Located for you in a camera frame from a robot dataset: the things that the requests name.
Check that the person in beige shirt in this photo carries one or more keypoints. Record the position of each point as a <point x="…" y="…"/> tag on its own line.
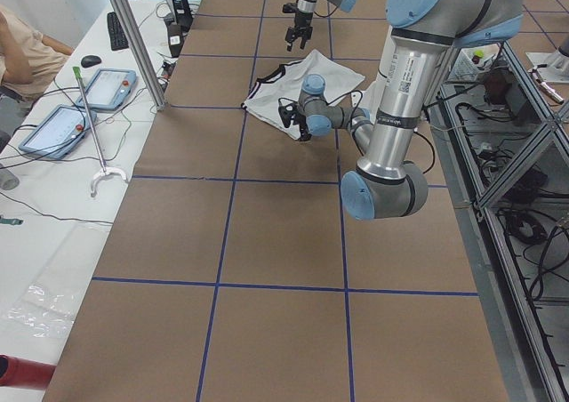
<point x="30" y="60"/>

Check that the far teach pendant tablet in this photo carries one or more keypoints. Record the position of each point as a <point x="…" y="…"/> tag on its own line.
<point x="108" y="88"/>

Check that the red cylinder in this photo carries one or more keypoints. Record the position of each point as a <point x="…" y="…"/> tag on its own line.
<point x="25" y="374"/>

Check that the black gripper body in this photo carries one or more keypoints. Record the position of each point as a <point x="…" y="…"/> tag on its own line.
<point x="301" y="122"/>
<point x="300" y="20"/>

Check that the aluminium frame post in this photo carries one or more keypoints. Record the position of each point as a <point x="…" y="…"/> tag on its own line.
<point x="139" y="51"/>

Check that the near teach pendant tablet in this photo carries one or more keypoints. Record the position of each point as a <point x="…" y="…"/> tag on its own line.
<point x="58" y="134"/>

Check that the black keyboard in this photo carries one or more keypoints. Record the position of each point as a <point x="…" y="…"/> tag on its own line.
<point x="117" y="37"/>

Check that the teach pendant tablet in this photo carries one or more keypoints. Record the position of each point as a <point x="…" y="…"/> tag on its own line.
<point x="58" y="134"/>
<point x="108" y="88"/>

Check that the grey cartoon print t-shirt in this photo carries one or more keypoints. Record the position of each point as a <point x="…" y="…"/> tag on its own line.
<point x="315" y="74"/>

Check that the black computer mouse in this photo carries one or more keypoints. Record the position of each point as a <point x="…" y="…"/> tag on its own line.
<point x="89" y="61"/>

